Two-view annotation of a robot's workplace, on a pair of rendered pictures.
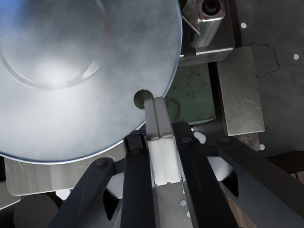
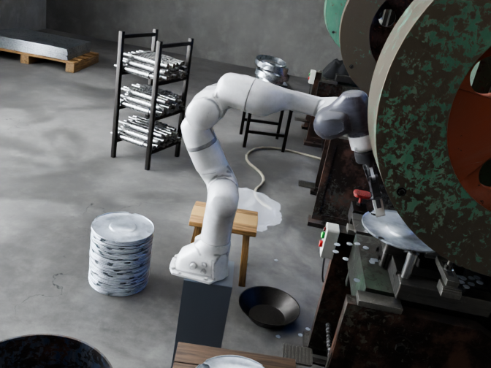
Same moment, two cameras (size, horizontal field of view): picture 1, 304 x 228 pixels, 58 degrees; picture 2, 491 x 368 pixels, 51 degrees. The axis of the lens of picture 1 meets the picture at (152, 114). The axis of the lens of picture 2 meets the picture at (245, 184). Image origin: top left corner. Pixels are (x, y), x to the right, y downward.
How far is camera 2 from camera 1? 1.66 m
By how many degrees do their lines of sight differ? 66
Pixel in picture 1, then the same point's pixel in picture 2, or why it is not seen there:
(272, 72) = not seen: outside the picture
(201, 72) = (389, 290)
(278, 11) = not seen: outside the picture
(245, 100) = (374, 299)
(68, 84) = (386, 227)
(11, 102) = (380, 219)
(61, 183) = (355, 220)
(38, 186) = (354, 217)
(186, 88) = (381, 284)
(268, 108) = not seen: outside the picture
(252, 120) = (364, 298)
